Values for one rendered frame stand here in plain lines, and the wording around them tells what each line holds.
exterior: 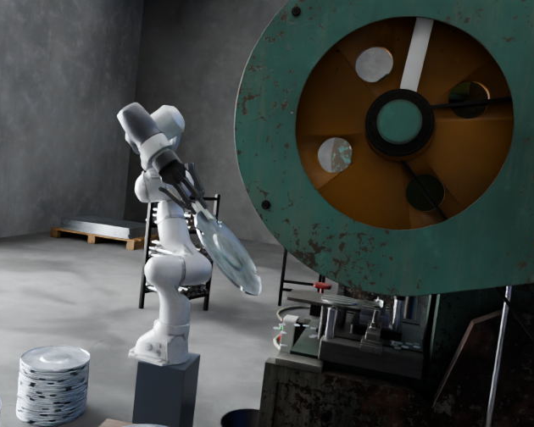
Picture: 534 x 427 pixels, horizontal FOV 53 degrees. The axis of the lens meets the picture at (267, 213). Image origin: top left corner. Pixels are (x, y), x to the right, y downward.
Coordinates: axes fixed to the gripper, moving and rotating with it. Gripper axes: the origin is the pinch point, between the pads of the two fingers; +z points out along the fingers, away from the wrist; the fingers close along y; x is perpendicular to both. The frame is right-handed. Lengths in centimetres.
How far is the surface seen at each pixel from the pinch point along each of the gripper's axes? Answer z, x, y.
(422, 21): 0, -14, 75
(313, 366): 55, 4, -2
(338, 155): -3, 164, 36
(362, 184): 21.6, -8.6, 41.2
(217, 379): 57, 130, -91
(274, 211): 13.8, -15.1, 19.9
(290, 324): 47, 52, -15
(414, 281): 48, -16, 37
